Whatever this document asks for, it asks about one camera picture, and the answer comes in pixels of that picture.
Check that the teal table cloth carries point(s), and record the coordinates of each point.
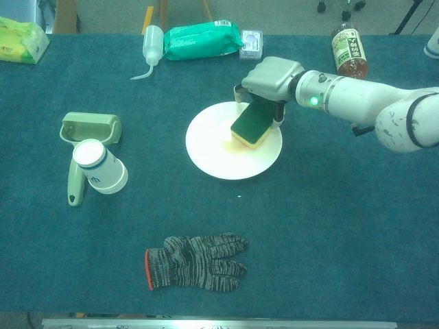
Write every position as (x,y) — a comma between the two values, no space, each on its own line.
(308,222)

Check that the yellow green tissue pack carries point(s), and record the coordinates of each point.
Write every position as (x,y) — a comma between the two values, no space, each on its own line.
(17,44)

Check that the green wet wipes pack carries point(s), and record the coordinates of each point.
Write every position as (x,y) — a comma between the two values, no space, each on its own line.
(199,41)

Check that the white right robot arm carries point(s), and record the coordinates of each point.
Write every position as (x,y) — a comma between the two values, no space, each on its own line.
(360,96)

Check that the aluminium rail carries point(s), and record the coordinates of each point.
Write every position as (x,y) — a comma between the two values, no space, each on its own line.
(219,323)

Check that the grey black knit glove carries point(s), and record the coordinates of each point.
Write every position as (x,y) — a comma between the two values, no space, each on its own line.
(192,264)

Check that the white paper cup blue band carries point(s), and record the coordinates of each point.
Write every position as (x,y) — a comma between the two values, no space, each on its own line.
(103,168)

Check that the white cup blue stripe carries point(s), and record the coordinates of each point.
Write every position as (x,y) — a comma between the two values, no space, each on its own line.
(433,44)

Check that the wooden easel legs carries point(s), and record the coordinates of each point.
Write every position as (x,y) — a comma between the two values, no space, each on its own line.
(163,13)

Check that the black wheeled chair base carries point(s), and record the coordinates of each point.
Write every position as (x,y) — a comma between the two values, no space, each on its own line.
(346,14)

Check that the clear squeeze wash bottle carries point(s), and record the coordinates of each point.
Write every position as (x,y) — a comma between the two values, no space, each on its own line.
(152,42)

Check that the brown tea bottle green label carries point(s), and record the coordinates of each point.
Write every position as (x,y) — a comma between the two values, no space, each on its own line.
(348,48)

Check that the pale green lint roller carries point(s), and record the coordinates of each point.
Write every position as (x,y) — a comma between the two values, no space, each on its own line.
(92,123)

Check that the black tripod leg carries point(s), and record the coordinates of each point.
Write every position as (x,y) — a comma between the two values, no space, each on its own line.
(408,17)

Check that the white round plate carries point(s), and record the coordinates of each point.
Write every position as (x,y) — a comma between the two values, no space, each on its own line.
(212,154)

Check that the brown cardboard box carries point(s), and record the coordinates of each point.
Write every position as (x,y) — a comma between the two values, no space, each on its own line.
(67,17)

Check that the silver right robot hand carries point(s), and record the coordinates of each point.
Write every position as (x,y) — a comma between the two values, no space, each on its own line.
(271,77)

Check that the small clear plastic box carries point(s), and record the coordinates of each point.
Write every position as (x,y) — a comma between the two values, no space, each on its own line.
(252,42)

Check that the green yellow sponge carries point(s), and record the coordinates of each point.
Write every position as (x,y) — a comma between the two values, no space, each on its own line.
(252,125)

